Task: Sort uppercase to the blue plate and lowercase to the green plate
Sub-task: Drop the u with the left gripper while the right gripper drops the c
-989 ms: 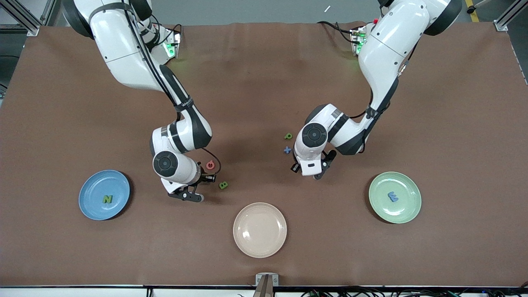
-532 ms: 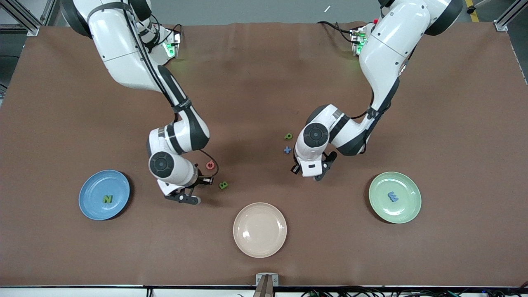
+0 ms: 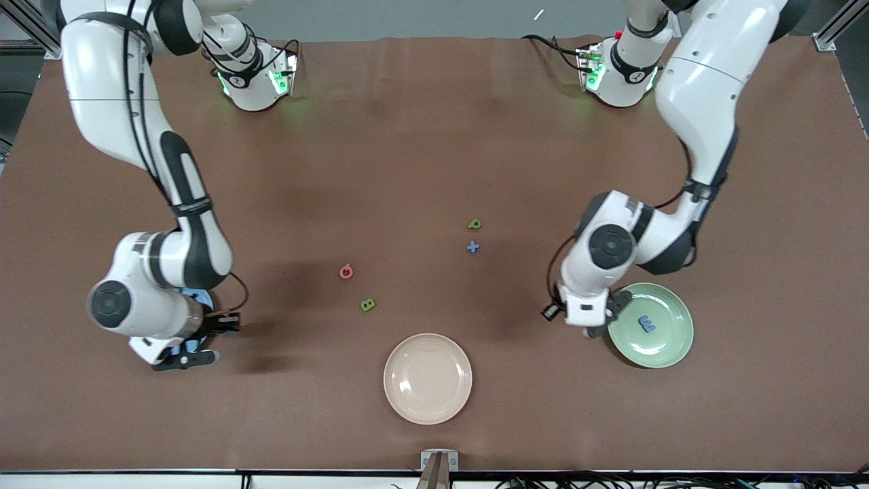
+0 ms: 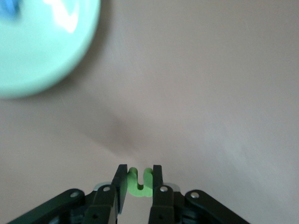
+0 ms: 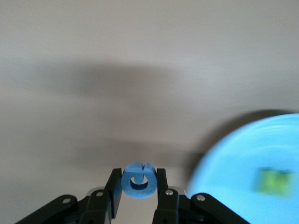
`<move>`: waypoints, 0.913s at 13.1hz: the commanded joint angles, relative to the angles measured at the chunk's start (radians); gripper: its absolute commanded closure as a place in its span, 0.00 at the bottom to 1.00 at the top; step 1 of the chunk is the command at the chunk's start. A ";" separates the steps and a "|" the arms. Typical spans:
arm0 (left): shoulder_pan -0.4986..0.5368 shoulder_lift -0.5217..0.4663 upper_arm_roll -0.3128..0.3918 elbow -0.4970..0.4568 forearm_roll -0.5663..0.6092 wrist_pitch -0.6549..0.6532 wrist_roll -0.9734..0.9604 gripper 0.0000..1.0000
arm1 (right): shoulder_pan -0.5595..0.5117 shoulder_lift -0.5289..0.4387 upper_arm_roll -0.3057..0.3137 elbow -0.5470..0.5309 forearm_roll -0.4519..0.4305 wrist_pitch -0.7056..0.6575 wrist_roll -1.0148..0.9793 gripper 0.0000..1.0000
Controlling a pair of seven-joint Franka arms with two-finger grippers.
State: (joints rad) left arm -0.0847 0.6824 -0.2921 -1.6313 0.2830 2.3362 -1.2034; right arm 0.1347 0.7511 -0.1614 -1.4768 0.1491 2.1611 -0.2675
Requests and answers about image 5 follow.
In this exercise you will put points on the blue foam letter G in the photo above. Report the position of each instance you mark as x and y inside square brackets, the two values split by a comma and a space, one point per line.
[127, 184]

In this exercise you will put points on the green foam letter N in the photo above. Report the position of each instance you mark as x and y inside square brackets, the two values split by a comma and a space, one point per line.
[273, 183]

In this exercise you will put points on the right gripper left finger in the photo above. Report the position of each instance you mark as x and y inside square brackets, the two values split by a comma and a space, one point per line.
[98, 207]

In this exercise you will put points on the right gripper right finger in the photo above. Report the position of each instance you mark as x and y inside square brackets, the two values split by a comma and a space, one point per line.
[172, 207]

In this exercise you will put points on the blue plate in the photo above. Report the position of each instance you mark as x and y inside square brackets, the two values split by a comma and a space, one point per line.
[233, 151]

